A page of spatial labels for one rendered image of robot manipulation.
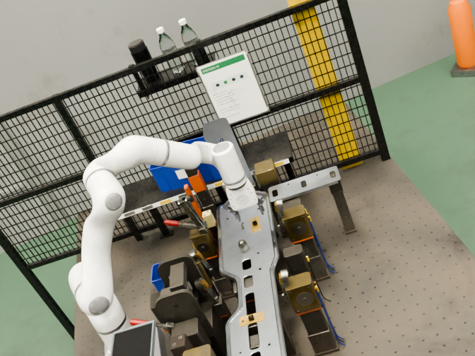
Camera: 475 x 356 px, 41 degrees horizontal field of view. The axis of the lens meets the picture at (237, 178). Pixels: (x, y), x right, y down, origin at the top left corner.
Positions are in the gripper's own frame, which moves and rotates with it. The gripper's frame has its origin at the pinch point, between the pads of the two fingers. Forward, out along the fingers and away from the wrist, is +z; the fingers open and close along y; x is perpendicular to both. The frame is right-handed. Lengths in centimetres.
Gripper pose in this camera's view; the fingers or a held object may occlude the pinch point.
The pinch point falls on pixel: (250, 214)
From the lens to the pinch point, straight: 239.8
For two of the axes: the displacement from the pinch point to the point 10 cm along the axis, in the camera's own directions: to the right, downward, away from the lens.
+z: 3.4, 7.7, 5.4
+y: 9.4, -3.1, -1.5
